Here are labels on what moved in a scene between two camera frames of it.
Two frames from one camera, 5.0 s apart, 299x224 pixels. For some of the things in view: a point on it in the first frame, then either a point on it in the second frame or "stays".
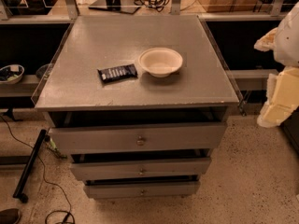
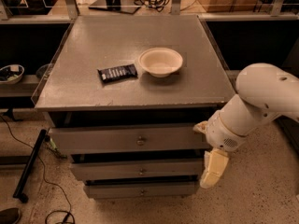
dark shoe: x=9 y=216 stays
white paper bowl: x=160 y=62 stays
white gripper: x=289 y=41 → x=220 y=133
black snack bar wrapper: x=117 y=73 stays
